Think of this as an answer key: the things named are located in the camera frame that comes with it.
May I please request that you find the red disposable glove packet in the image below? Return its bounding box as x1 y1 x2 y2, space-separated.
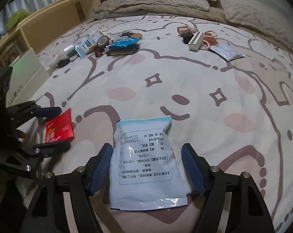
45 108 74 143

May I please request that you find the white blue medicine sachet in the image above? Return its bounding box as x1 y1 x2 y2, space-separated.
110 116 188 211

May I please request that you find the white shoe box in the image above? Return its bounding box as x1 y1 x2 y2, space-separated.
6 48 50 107

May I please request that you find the small black round cap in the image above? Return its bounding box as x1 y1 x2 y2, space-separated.
57 58 71 68

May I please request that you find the wooden bedside shelf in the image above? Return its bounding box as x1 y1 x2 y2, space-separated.
0 0 107 64

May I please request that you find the crumpled clear plastic wrap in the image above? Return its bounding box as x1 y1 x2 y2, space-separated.
45 45 76 68

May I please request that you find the cartoon pattern bed sheet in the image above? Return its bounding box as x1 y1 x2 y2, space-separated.
33 14 293 232

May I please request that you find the white blue mask packet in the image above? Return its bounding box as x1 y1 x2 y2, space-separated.
75 30 103 58

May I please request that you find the brown tape roll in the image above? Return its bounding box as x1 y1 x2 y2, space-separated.
96 35 110 48

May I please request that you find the black flat packet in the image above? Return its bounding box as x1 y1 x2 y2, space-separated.
106 44 140 56

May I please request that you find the blue foil packet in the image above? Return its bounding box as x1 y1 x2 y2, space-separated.
109 37 139 50

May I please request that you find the white sachet near box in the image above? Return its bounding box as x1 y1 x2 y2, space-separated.
209 44 245 62

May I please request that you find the white rectangular box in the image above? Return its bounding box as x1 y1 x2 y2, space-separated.
188 32 204 52

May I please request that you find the small black cube box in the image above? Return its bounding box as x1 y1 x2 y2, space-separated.
181 32 194 44

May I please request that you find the pink small case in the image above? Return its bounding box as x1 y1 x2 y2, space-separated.
177 26 192 35

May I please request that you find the folded beige blanket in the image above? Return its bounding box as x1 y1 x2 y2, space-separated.
92 4 228 24

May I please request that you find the beige left pillow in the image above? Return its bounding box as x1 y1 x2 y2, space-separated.
93 0 209 12

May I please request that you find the beige pillow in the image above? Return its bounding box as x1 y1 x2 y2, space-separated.
93 0 209 12
220 0 293 53

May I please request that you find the beige right pillow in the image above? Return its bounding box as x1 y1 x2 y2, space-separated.
220 0 293 53

